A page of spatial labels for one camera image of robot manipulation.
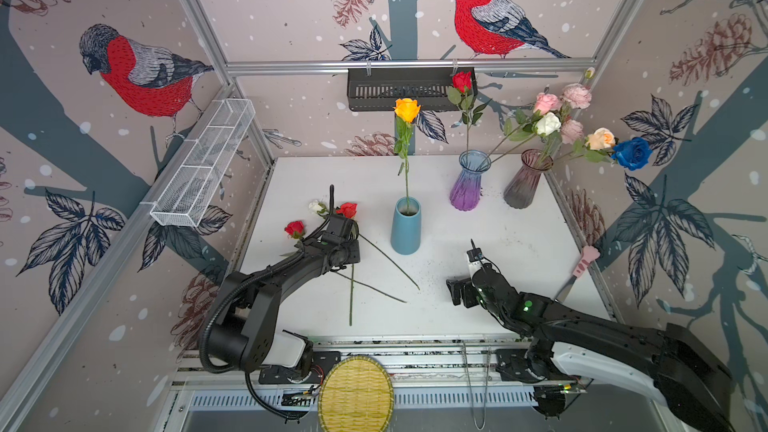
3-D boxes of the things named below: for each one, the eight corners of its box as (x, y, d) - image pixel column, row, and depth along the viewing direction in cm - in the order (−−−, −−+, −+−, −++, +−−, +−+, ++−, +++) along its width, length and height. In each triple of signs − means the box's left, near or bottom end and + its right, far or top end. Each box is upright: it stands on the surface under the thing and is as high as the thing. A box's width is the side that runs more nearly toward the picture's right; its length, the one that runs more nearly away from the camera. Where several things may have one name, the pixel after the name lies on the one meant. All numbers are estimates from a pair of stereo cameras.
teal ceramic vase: (392, 255, 95) (392, 220, 79) (395, 233, 101) (395, 195, 85) (417, 258, 95) (421, 222, 79) (418, 235, 100) (422, 197, 84)
